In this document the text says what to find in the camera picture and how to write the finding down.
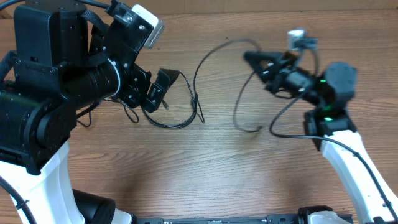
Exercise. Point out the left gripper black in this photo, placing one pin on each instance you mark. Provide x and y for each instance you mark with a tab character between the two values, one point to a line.
135	96

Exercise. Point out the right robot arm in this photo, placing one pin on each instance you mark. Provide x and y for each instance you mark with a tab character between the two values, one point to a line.
330	127

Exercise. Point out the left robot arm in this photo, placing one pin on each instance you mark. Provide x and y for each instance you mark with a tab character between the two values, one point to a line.
66	62

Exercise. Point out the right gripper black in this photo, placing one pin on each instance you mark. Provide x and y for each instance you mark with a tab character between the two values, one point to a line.
267	73

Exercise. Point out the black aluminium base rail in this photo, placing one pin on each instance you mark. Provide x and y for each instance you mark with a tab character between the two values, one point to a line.
301	217

